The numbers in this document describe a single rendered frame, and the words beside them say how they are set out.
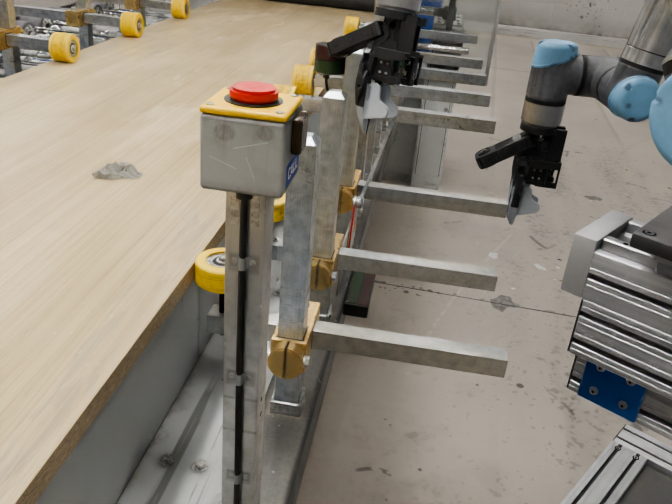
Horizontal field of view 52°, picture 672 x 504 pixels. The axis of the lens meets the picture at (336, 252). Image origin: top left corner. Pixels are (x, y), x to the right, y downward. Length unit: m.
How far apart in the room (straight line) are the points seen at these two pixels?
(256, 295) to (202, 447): 0.51
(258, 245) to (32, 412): 0.29
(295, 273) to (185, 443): 0.35
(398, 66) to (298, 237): 0.43
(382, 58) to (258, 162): 0.67
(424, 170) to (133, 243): 2.87
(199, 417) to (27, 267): 0.36
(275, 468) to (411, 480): 1.06
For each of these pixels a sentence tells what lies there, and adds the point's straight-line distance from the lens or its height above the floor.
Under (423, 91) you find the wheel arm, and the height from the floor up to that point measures 0.95.
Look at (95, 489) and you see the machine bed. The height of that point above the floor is 0.69.
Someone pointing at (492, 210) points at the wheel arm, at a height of 0.84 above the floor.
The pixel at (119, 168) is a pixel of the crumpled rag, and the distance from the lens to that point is 1.32.
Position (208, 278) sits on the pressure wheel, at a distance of 0.97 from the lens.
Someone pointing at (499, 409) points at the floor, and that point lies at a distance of 2.29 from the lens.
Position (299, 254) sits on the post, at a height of 0.96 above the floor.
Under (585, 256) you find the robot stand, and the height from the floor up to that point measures 0.97.
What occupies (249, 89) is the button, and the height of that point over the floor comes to 1.23.
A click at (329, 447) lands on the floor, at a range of 2.04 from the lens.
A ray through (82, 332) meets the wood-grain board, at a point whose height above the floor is 0.90.
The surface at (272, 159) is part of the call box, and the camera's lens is 0.56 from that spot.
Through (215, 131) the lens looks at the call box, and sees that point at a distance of 0.56.
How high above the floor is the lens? 1.37
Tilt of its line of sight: 26 degrees down
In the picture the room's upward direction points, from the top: 5 degrees clockwise
